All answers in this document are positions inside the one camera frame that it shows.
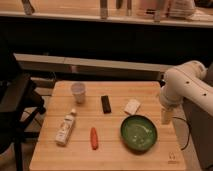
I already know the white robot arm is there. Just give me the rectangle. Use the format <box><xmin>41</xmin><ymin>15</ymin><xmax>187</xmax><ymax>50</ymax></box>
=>
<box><xmin>159</xmin><ymin>60</ymin><xmax>213</xmax><ymax>124</ymax></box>

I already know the green ceramic bowl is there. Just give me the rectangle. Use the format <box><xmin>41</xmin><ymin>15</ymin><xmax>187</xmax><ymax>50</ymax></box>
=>
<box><xmin>120</xmin><ymin>115</ymin><xmax>158</xmax><ymax>152</ymax></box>

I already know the black cable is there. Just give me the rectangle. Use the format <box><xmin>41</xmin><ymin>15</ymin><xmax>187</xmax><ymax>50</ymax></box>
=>
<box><xmin>172</xmin><ymin>115</ymin><xmax>191</xmax><ymax>151</ymax></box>

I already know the white plastic bottle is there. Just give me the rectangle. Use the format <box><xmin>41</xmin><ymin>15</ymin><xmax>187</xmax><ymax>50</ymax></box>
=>
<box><xmin>55</xmin><ymin>108</ymin><xmax>77</xmax><ymax>146</ymax></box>

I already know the clear plastic cup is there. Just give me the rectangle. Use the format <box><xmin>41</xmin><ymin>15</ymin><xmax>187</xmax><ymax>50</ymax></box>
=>
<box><xmin>71</xmin><ymin>82</ymin><xmax>86</xmax><ymax>104</ymax></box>

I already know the black rectangular block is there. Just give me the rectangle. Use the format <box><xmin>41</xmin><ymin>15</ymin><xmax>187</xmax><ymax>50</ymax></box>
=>
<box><xmin>101</xmin><ymin>96</ymin><xmax>111</xmax><ymax>114</ymax></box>

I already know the black chair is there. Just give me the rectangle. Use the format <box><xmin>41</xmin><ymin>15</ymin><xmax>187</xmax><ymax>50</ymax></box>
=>
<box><xmin>0</xmin><ymin>49</ymin><xmax>46</xmax><ymax>171</ymax></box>

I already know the white sponge block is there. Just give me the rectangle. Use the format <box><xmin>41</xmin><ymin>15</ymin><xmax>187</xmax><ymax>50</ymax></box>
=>
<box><xmin>124</xmin><ymin>99</ymin><xmax>141</xmax><ymax>115</ymax></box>

